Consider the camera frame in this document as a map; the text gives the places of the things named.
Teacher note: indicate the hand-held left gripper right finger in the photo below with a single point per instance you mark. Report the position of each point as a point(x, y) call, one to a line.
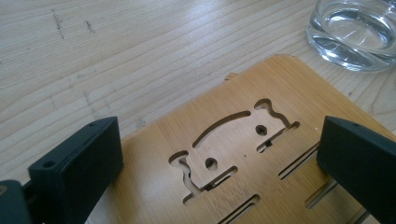
point(358, 158)

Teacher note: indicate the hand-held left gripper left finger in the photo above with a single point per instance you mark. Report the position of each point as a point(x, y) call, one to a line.
point(81, 168)

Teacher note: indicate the wooden coaster with cut-outs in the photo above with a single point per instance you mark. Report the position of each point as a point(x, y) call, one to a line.
point(280, 90)

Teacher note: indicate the clear glass cup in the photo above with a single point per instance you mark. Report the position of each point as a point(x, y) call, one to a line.
point(355, 34)

